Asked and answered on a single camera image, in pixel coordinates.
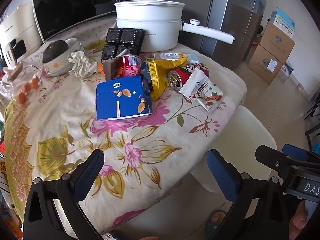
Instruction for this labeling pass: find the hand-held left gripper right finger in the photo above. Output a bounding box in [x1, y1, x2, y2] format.
[206, 149, 295, 240]

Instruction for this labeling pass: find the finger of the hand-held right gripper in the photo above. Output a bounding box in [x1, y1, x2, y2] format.
[255, 145, 300, 178]
[282, 144, 310, 160]

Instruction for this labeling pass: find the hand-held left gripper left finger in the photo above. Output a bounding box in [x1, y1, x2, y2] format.
[23, 149, 105, 240]

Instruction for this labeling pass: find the white plastic bin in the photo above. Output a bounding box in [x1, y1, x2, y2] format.
[190, 105, 277, 193]

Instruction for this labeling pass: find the white almond packet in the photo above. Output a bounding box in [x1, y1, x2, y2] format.
[179, 69, 224, 115]

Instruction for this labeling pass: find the white paper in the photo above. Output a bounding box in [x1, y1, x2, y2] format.
[67, 51, 97, 78]

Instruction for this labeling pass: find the red drink can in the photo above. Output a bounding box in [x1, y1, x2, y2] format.
[167, 62, 210, 92]

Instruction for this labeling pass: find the person's right hand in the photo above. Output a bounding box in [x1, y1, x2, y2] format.
[289, 200, 316, 240]

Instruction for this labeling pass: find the person's foot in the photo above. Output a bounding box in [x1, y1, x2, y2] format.
[211, 211, 227, 223]

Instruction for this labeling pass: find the floral tablecloth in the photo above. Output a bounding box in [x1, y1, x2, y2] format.
[0, 17, 247, 233]

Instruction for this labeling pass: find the blue slipper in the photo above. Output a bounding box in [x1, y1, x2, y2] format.
[205, 209, 228, 239]

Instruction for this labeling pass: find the blue almond print carton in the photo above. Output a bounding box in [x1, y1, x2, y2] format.
[96, 76, 154, 121]

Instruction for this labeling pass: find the printed plastic bag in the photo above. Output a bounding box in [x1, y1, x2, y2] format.
[282, 61, 294, 77]

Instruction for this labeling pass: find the cardboard box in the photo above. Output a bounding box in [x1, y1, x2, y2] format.
[259, 20, 295, 63]
[247, 45, 290, 85]

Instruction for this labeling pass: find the white bowl with flower mark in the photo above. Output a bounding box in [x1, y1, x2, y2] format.
[41, 52, 75, 77]

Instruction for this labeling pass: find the glass jar with wooden lid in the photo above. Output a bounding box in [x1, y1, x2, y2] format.
[5, 64, 42, 100]

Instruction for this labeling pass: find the red instant noodle cup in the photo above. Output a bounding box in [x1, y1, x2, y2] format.
[101, 54, 144, 80]

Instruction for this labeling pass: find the yellow snack bag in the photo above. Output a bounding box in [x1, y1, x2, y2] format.
[147, 58, 188, 102]

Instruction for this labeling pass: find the dark green pumpkin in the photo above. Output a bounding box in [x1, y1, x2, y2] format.
[42, 40, 70, 64]

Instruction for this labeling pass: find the plain white bowl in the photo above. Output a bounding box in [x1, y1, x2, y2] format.
[62, 38, 85, 55]

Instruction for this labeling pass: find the light blue printed box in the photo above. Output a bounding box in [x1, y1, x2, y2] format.
[269, 7, 297, 39]

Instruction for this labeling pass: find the light blue milk carton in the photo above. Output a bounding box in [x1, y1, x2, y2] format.
[154, 52, 200, 65]

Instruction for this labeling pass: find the black plastic tray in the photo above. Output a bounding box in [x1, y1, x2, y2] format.
[101, 27, 146, 62]

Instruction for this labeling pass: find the grey refrigerator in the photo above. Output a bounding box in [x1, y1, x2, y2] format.
[175, 0, 267, 70]

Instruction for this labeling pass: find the white electric pot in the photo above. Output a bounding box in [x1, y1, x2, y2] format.
[114, 0, 236, 53]

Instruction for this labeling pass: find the white kitchen appliance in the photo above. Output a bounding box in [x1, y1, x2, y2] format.
[0, 1, 44, 67]

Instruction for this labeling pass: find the black and white microwave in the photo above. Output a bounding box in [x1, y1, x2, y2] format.
[31, 0, 145, 44]

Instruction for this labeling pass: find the black metal frame chair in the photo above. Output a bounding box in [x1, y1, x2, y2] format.
[304, 105, 320, 153]

